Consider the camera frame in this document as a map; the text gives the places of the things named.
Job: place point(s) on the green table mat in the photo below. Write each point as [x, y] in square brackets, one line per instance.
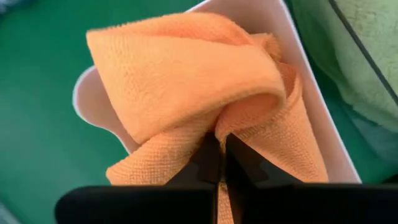
[40, 109]

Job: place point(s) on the lime green microfiber towel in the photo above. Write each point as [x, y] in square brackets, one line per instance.
[367, 37]

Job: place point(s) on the orange microfiber towel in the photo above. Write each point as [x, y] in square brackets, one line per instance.
[273, 46]
[174, 81]

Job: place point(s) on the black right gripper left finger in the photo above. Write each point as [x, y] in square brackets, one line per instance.
[140, 205]

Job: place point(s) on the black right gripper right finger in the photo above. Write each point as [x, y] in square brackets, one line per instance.
[311, 205]

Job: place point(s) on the white plastic basket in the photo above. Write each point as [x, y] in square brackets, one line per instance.
[267, 15]

